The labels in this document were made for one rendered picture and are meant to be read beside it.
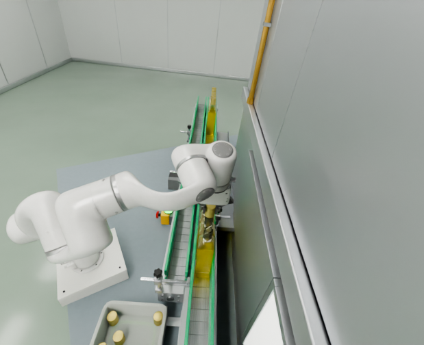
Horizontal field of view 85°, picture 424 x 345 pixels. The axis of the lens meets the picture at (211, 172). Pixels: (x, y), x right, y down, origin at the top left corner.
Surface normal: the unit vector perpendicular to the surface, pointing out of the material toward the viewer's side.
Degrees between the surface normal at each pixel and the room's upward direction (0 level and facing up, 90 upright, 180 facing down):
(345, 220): 90
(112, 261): 5
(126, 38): 90
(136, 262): 0
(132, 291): 0
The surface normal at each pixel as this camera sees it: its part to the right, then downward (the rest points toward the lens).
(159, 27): -0.02, 0.62
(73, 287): 0.02, -0.80
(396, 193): -0.99, -0.10
